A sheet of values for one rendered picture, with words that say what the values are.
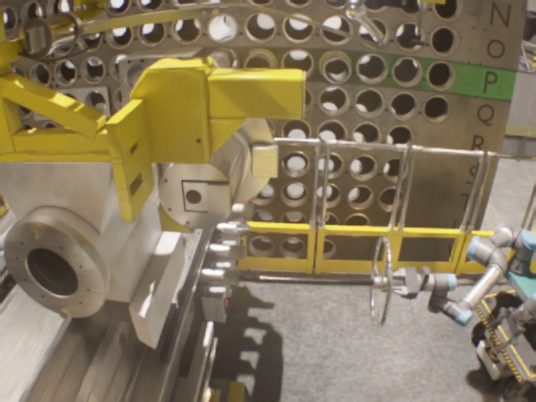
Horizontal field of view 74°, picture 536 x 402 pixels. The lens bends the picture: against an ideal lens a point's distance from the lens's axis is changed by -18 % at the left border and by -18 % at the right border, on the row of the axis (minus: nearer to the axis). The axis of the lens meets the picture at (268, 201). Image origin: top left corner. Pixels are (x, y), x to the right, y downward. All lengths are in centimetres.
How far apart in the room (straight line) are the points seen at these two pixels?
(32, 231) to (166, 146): 40
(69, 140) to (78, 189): 12
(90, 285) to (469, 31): 312
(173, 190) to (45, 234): 38
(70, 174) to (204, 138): 34
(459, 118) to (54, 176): 314
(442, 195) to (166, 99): 315
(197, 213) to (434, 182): 286
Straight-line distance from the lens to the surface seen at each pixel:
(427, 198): 384
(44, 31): 102
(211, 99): 101
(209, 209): 114
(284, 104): 99
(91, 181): 100
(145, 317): 112
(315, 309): 283
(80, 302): 114
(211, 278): 173
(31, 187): 111
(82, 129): 96
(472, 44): 349
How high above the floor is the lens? 199
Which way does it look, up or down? 31 degrees down
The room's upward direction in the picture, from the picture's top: straight up
